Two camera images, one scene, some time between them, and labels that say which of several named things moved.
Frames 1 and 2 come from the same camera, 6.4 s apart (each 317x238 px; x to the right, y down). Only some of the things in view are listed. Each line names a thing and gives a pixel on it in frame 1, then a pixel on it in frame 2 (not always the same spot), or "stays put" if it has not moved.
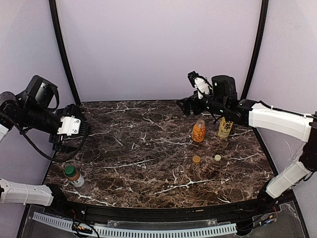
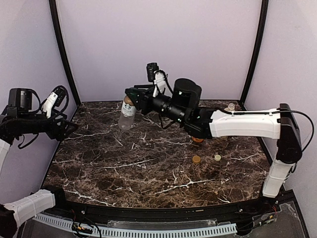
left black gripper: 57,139 → 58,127
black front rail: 250,210 stays put
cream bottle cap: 217,157 stays put
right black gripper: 194,105 → 142,99
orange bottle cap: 196,159 stays put
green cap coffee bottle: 74,176 → 128,116
